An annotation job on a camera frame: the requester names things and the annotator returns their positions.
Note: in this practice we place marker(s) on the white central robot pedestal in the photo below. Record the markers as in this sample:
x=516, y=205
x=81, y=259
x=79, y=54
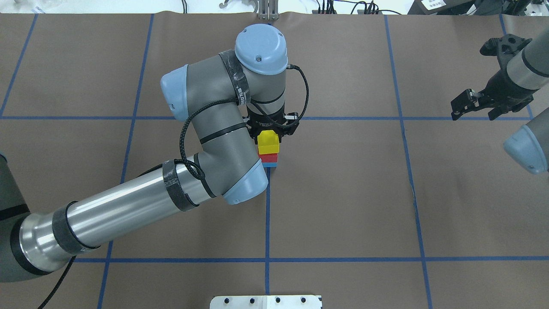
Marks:
x=267, y=302

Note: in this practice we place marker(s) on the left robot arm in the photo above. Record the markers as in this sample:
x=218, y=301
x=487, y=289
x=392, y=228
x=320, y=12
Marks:
x=224, y=101

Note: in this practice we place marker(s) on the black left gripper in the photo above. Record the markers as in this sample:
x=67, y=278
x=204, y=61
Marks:
x=262, y=125

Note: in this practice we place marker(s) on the aluminium frame post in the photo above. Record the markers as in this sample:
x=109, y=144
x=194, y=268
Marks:
x=267, y=10

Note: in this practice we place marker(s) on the red foam block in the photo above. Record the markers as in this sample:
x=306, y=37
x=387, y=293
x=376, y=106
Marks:
x=269, y=158

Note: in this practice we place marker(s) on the brown paper table mat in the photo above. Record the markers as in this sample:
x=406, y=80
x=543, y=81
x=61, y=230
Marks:
x=379, y=200

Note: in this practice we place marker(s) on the yellow foam block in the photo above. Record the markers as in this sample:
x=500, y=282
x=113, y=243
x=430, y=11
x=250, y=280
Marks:
x=268, y=142

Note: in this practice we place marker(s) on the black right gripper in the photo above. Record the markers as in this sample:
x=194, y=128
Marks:
x=501, y=84

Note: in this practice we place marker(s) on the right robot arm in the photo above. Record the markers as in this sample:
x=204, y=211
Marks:
x=523, y=71

